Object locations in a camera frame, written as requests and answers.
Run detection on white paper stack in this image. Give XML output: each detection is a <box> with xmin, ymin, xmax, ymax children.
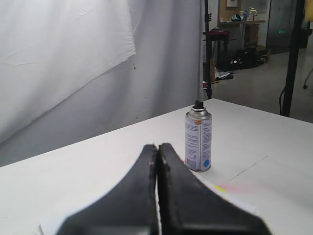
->
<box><xmin>33</xmin><ymin>172</ymin><xmax>260</xmax><ymax>235</ymax></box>

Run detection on white backdrop cloth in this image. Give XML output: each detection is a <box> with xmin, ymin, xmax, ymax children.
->
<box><xmin>0</xmin><ymin>0</ymin><xmax>201</xmax><ymax>166</ymax></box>

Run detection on black bags on floor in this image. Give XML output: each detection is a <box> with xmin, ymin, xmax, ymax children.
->
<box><xmin>215</xmin><ymin>46</ymin><xmax>271</xmax><ymax>81</ymax></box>

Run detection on black light stand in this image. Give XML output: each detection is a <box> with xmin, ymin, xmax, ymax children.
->
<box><xmin>203</xmin><ymin>0</ymin><xmax>212</xmax><ymax>99</ymax></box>

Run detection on silver backdrop pole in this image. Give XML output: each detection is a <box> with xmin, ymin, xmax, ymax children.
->
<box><xmin>197</xmin><ymin>0</ymin><xmax>203</xmax><ymax>101</ymax></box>

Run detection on silver spray can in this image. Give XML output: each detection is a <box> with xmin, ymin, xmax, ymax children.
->
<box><xmin>185</xmin><ymin>100</ymin><xmax>212</xmax><ymax>172</ymax></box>

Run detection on black stand pole right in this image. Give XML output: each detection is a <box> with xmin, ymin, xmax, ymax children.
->
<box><xmin>280</xmin><ymin>0</ymin><xmax>306</xmax><ymax>117</ymax></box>

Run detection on yellow sticky marker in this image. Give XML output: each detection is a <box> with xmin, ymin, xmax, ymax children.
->
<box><xmin>214</xmin><ymin>185</ymin><xmax>227</xmax><ymax>193</ymax></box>

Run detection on wooden shelf with clutter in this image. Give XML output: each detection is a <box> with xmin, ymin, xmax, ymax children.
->
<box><xmin>217</xmin><ymin>0</ymin><xmax>266</xmax><ymax>49</ymax></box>

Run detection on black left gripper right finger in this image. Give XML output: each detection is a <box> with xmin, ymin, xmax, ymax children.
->
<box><xmin>157</xmin><ymin>143</ymin><xmax>270</xmax><ymax>235</ymax></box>

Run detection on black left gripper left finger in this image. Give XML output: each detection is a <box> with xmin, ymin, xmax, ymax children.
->
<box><xmin>57</xmin><ymin>145</ymin><xmax>159</xmax><ymax>235</ymax></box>

